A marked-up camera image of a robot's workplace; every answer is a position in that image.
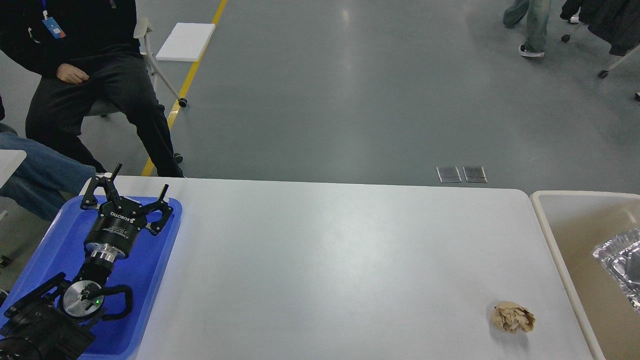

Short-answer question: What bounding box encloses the rolling chair with dark jacket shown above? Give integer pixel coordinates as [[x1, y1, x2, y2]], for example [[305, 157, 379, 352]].
[[560, 0, 640, 79]]

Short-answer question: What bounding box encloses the aluminium foil tray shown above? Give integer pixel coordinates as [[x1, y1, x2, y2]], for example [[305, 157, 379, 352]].
[[591, 227, 640, 313]]

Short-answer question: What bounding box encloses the metal floor plate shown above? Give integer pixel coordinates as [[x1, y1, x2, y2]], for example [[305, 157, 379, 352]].
[[436, 166, 462, 183], [462, 165, 489, 183]]

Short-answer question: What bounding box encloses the left metal floor plate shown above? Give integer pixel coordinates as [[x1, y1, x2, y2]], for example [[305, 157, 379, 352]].
[[436, 166, 462, 183]]

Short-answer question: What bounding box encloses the crumpled brown paper ball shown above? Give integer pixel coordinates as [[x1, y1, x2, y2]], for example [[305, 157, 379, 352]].
[[490, 301, 536, 334]]

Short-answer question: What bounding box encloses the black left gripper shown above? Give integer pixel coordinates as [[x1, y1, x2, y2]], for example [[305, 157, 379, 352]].
[[80, 163, 175, 260]]

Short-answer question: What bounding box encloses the seated person in black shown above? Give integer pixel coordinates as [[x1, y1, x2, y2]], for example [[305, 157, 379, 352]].
[[1, 0, 184, 178]]

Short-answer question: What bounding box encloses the blue lanyard badge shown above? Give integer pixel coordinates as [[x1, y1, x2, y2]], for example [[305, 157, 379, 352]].
[[39, 0, 66, 40]]

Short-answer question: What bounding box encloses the chair with white tablet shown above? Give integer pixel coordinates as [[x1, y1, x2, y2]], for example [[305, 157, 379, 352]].
[[82, 17, 216, 118]]

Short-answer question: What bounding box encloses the beige plastic bin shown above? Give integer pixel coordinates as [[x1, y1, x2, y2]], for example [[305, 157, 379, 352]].
[[530, 190, 640, 360]]

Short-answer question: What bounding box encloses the person in blue jeans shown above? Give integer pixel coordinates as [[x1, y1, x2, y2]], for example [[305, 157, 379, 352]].
[[0, 124, 97, 222]]

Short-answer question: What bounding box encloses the right metal floor plate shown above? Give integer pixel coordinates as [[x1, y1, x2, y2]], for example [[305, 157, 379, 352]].
[[462, 165, 489, 183]]

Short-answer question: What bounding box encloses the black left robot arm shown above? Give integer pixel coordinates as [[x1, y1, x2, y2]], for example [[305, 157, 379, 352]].
[[1, 167, 182, 360]]

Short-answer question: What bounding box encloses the standing person in jeans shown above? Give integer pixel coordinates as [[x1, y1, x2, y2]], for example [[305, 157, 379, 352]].
[[502, 0, 551, 59]]

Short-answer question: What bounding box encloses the blue plastic tray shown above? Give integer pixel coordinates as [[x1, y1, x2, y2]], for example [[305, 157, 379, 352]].
[[1, 196, 182, 360]]

